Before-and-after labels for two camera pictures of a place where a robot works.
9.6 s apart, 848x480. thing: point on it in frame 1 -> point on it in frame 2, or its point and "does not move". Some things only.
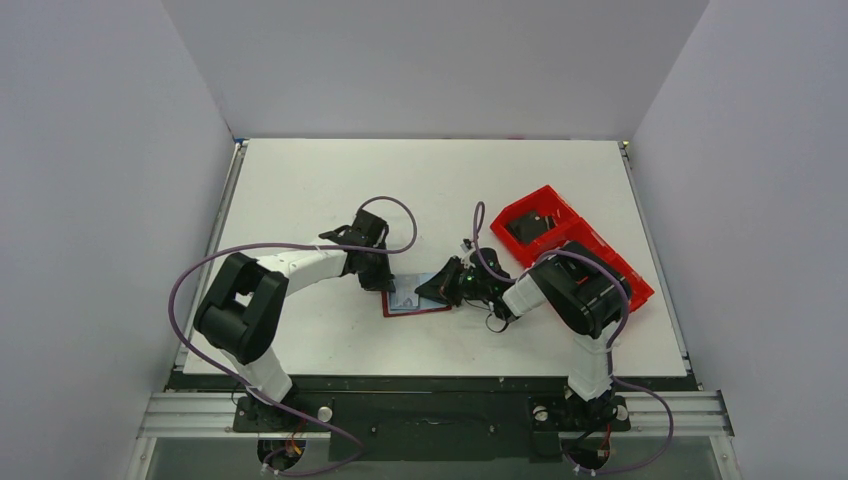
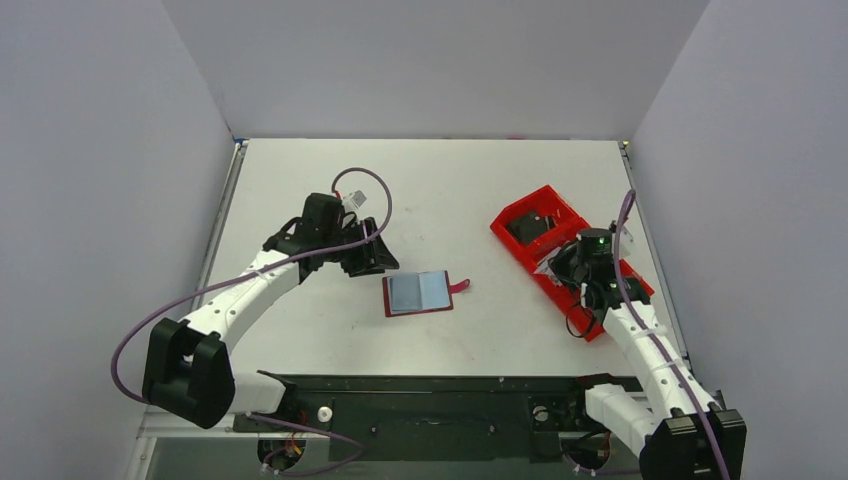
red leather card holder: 403,300 does not move
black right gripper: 452,283 -> 564,263
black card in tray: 531,226 does not move
